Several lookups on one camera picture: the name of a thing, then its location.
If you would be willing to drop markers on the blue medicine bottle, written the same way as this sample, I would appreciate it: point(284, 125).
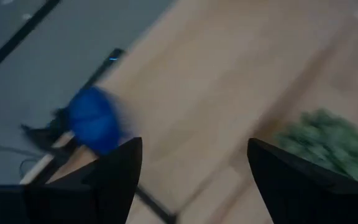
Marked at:
point(93, 121)

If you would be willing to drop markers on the green artificial plant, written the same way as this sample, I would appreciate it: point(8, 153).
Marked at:
point(325, 140)

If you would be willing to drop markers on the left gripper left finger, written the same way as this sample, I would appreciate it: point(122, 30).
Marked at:
point(104, 193)

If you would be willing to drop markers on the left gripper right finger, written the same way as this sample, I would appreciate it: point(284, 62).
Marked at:
point(300, 193)

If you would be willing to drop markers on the wooden shelf black frame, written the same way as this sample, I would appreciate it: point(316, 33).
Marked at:
point(182, 93)

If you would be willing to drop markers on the black box blue light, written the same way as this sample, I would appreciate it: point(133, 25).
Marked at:
point(104, 67)

